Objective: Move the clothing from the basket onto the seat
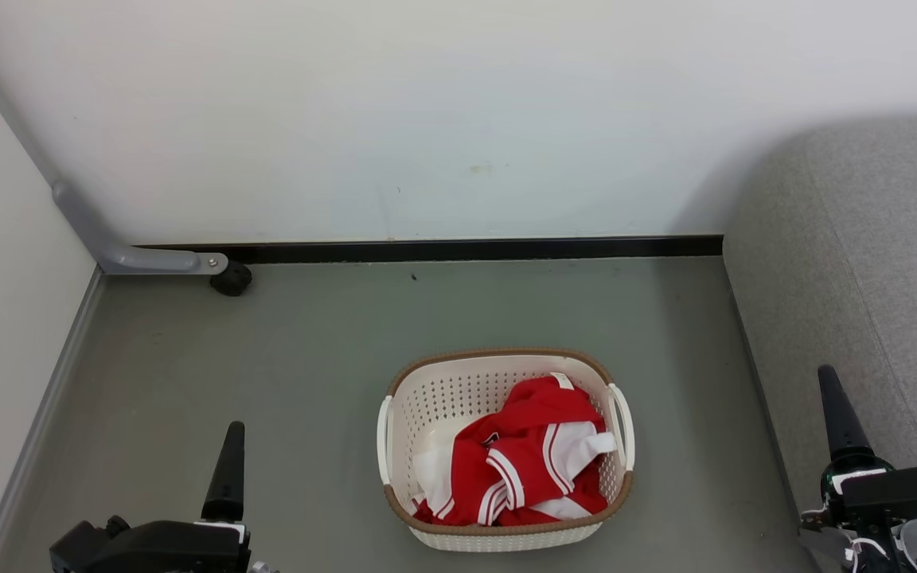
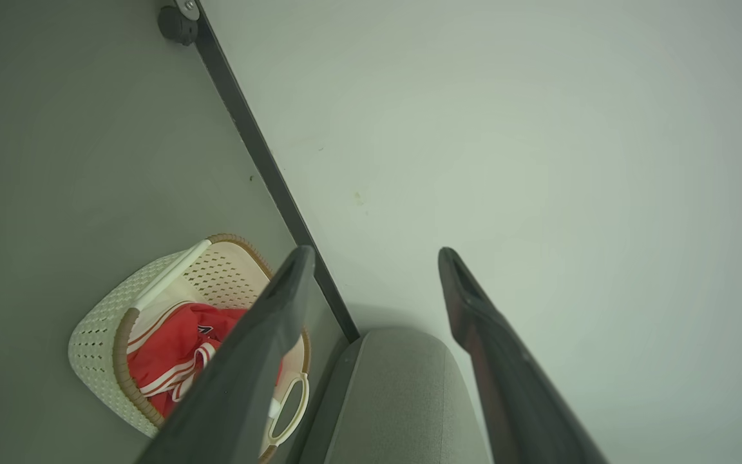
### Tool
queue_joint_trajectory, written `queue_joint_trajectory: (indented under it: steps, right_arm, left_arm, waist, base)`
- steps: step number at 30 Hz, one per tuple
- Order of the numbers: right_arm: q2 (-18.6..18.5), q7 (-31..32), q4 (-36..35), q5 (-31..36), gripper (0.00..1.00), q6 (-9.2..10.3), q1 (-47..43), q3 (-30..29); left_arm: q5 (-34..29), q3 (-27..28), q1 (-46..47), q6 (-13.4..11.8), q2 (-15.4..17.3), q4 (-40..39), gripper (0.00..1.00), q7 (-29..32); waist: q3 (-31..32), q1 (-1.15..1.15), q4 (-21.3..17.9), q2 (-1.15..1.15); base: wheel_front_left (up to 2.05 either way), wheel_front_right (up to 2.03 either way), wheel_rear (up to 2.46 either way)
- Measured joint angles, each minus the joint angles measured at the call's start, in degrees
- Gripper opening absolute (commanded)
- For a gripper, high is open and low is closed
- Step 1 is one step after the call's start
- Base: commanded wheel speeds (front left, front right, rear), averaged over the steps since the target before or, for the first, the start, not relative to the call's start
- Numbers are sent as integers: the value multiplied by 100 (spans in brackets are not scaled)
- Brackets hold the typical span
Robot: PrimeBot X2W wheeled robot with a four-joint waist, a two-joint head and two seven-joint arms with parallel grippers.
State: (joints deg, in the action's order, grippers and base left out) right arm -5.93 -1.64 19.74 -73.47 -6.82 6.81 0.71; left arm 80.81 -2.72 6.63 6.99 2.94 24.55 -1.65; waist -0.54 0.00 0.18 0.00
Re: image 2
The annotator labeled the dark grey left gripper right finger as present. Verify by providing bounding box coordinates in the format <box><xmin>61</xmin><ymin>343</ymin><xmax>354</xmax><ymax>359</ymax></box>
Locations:
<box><xmin>438</xmin><ymin>247</ymin><xmax>609</xmax><ymax>464</ymax></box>

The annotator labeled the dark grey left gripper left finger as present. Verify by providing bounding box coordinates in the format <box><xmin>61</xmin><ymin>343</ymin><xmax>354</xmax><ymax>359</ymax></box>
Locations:
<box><xmin>136</xmin><ymin>245</ymin><xmax>316</xmax><ymax>464</ymax></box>

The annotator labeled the red and white garment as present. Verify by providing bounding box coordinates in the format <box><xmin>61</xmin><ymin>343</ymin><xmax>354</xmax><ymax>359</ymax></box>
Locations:
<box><xmin>126</xmin><ymin>303</ymin><xmax>285</xmax><ymax>420</ymax></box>

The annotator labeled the grey fabric sofa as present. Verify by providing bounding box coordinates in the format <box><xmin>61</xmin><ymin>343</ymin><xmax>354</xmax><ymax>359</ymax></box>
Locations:
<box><xmin>297</xmin><ymin>327</ymin><xmax>494</xmax><ymax>464</ymax></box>

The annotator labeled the cream perforated laundry basket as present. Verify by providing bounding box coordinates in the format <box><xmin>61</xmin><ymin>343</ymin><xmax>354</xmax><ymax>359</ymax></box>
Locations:
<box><xmin>68</xmin><ymin>233</ymin><xmax>312</xmax><ymax>464</ymax></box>

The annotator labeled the black caster wheel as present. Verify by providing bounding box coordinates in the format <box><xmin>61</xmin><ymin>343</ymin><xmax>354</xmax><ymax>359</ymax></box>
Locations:
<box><xmin>157</xmin><ymin>0</ymin><xmax>201</xmax><ymax>46</ymax></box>

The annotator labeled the black wall baseboard strip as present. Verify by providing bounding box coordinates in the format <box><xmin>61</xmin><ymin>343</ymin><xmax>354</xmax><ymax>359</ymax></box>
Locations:
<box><xmin>194</xmin><ymin>0</ymin><xmax>361</xmax><ymax>342</ymax></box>

